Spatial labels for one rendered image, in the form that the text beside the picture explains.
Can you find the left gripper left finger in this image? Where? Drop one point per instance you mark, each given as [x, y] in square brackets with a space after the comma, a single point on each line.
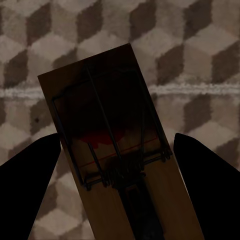
[23, 182]

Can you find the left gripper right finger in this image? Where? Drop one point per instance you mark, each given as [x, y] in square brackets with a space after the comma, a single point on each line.
[213, 186]

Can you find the mousetrap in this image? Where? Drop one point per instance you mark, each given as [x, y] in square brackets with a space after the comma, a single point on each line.
[117, 150]

